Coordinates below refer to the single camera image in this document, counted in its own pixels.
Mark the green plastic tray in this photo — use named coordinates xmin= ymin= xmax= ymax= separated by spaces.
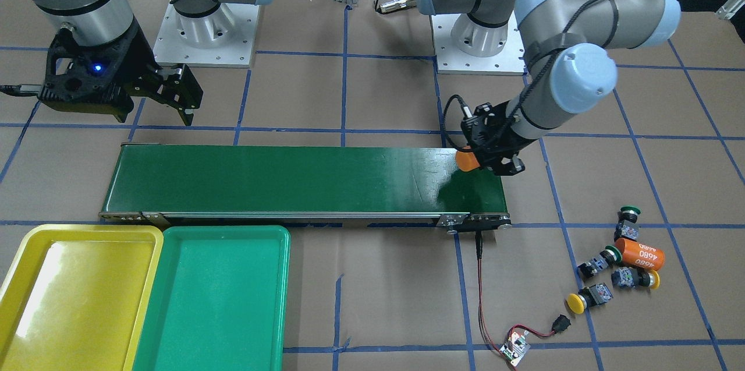
xmin=133 ymin=225 xmax=290 ymax=370

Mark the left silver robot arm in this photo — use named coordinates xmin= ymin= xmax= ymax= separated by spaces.
xmin=417 ymin=0 xmax=682 ymax=176

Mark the yellow push button switch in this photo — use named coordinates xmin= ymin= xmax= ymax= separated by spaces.
xmin=566 ymin=283 xmax=613 ymax=315

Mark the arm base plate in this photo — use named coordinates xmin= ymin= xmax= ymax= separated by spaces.
xmin=430 ymin=15 xmax=525 ymax=76
xmin=152 ymin=3 xmax=262 ymax=69

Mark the yellow plastic tray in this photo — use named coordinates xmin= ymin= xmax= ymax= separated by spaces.
xmin=2 ymin=224 xmax=163 ymax=370

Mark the orange cylinder with numbers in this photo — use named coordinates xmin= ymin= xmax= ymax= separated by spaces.
xmin=614 ymin=238 xmax=666 ymax=271

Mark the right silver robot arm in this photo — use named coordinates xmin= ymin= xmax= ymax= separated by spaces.
xmin=2 ymin=0 xmax=203 ymax=126

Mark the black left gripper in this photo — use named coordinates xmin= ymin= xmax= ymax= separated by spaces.
xmin=461 ymin=102 xmax=522 ymax=176

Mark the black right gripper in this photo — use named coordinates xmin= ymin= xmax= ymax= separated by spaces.
xmin=39 ymin=20 xmax=203 ymax=126

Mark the green conveyor belt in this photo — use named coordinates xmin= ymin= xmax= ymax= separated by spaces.
xmin=100 ymin=144 xmax=512 ymax=233

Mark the inline cable switch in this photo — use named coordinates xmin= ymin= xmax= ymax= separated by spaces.
xmin=550 ymin=315 xmax=570 ymax=335

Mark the small motor controller board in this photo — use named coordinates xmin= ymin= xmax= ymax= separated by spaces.
xmin=499 ymin=327 xmax=531 ymax=370

